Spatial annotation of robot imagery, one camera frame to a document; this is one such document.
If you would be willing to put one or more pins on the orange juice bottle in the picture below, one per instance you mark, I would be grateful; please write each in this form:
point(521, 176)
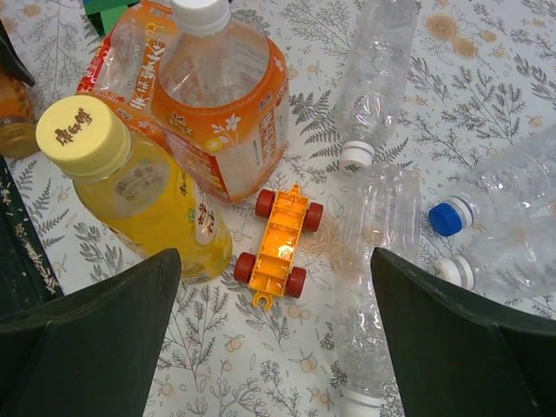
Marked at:
point(18, 130)

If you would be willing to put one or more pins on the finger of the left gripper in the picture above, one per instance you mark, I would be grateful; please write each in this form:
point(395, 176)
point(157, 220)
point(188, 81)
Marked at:
point(10, 62)

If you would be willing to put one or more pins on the clear bottle white cap right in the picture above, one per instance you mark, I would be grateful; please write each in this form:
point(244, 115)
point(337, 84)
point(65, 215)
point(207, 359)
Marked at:
point(516, 260)

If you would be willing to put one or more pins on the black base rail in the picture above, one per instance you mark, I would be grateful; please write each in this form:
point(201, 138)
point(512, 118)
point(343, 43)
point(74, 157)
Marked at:
point(27, 278)

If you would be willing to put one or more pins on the clear bottle blue cap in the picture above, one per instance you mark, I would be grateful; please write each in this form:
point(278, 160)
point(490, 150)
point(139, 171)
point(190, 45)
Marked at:
point(509, 186)

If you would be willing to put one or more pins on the clear bottle white cap centre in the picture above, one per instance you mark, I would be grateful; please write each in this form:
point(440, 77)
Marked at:
point(374, 82)

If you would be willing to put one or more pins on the upright orange label bottle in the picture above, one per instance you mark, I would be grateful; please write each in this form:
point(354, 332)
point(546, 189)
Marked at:
point(221, 99)

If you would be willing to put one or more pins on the yellow juice bottle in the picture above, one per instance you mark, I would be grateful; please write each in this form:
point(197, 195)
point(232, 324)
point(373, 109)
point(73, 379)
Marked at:
point(133, 186)

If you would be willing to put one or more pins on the green blue toy block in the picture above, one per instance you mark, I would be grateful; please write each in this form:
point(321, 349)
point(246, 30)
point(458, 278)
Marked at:
point(104, 14)

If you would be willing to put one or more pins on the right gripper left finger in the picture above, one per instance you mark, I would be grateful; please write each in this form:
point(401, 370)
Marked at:
point(93, 352)

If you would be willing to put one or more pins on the crushed orange label bottle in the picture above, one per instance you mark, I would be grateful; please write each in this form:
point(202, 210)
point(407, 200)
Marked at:
point(123, 71)

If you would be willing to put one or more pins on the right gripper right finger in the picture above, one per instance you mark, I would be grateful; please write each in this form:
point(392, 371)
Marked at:
point(456, 353)

